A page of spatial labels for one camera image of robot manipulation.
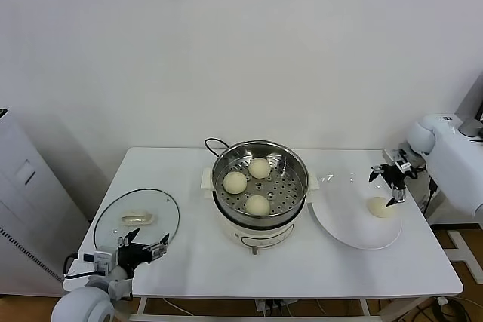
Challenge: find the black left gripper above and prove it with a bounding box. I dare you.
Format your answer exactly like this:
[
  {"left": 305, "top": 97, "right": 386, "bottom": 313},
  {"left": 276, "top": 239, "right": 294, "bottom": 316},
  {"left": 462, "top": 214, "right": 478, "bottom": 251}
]
[{"left": 118, "top": 227, "right": 170, "bottom": 272}]

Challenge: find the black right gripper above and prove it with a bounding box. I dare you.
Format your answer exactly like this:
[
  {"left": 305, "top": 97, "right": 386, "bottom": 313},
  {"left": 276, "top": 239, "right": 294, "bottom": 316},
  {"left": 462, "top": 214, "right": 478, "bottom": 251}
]
[{"left": 368, "top": 162, "right": 411, "bottom": 209}]

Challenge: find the round glass pot lid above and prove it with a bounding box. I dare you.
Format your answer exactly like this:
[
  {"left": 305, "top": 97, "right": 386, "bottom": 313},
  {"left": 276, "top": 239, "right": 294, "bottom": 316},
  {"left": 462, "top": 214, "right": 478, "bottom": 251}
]
[{"left": 93, "top": 187, "right": 180, "bottom": 255}]

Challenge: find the white steamed baozi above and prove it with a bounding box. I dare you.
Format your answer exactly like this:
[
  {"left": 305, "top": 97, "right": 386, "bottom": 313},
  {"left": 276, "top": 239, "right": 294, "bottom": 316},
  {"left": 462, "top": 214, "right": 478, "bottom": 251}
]
[
  {"left": 222, "top": 170, "right": 248, "bottom": 195},
  {"left": 248, "top": 157, "right": 272, "bottom": 179},
  {"left": 245, "top": 194, "right": 271, "bottom": 217},
  {"left": 366, "top": 196, "right": 395, "bottom": 220}
]

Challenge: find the stainless steel steamer basket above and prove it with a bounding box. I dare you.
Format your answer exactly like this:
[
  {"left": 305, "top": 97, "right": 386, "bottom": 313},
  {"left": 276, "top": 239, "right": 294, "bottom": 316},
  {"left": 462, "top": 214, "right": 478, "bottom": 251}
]
[{"left": 210, "top": 140, "right": 310, "bottom": 225}]

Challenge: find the white round plate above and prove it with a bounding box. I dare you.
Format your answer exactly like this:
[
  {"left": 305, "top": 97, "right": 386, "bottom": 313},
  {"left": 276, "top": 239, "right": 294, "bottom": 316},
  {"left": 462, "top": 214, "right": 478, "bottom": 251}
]
[{"left": 309, "top": 172, "right": 403, "bottom": 250}]

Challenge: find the white side desk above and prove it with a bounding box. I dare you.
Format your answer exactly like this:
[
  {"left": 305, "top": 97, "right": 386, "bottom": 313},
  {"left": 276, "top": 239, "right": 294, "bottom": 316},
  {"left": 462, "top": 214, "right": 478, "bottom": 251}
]
[{"left": 422, "top": 112, "right": 483, "bottom": 285}]

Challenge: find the grey round desk object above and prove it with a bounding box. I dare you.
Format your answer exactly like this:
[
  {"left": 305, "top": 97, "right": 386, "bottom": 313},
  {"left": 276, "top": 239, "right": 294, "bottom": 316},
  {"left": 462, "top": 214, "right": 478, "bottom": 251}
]
[{"left": 458, "top": 118, "right": 482, "bottom": 136}]

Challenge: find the cream electric cooker base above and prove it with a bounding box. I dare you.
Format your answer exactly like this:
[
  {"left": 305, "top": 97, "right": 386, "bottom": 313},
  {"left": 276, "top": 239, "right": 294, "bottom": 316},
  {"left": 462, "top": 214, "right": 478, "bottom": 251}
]
[{"left": 199, "top": 166, "right": 320, "bottom": 256}]

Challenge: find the grey monitor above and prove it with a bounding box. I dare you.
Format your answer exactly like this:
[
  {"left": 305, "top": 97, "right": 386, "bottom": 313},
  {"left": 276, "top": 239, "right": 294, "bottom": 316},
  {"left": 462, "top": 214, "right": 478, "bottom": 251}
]
[{"left": 454, "top": 72, "right": 483, "bottom": 123}]

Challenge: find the white grey floor cabinet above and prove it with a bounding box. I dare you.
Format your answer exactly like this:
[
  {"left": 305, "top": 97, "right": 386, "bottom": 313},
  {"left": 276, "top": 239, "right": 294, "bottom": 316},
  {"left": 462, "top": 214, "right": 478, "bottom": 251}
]
[{"left": 0, "top": 107, "right": 91, "bottom": 296}]

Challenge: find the white power strip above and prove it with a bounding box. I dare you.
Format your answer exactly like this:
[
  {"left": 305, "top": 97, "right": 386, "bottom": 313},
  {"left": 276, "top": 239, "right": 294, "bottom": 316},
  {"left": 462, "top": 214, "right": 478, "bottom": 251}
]
[{"left": 254, "top": 299, "right": 297, "bottom": 315}]

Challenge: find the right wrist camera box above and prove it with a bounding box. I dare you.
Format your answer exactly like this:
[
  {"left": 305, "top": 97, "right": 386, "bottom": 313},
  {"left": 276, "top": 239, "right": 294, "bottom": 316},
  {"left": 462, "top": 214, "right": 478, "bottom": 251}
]
[{"left": 383, "top": 146, "right": 414, "bottom": 170}]

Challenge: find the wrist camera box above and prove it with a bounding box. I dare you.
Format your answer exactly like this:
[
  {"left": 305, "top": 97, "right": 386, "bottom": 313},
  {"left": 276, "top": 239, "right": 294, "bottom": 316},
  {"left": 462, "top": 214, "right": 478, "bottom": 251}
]
[
  {"left": 383, "top": 146, "right": 414, "bottom": 170},
  {"left": 78, "top": 250, "right": 120, "bottom": 276}
]

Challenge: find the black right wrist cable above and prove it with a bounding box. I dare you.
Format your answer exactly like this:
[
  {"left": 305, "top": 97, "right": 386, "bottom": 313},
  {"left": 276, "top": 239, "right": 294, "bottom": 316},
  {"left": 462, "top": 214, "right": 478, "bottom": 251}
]
[{"left": 407, "top": 163, "right": 429, "bottom": 179}]

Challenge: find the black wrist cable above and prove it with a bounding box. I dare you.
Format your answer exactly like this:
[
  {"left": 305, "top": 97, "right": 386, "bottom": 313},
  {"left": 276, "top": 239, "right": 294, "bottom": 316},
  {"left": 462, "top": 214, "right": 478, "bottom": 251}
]
[
  {"left": 63, "top": 253, "right": 95, "bottom": 281},
  {"left": 407, "top": 163, "right": 429, "bottom": 179}
]

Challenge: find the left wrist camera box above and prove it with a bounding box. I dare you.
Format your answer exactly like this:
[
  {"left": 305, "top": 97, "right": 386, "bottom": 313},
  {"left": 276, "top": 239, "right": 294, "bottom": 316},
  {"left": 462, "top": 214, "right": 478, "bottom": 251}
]
[{"left": 78, "top": 250, "right": 120, "bottom": 276}]

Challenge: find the black power adapter with cable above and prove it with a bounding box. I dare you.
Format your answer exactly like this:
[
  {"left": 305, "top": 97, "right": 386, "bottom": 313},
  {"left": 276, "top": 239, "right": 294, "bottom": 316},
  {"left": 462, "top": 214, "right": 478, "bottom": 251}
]
[{"left": 420, "top": 176, "right": 439, "bottom": 217}]

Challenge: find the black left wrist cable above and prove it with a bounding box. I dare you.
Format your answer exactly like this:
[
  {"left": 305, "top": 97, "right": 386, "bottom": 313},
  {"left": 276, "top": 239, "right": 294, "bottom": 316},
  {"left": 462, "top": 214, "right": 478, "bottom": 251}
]
[{"left": 63, "top": 253, "right": 95, "bottom": 281}]

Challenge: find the black cooker power cord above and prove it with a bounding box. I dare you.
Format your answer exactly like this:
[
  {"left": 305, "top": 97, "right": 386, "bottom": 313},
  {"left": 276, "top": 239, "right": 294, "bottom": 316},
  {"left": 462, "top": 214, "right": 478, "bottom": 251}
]
[{"left": 204, "top": 138, "right": 229, "bottom": 159}]

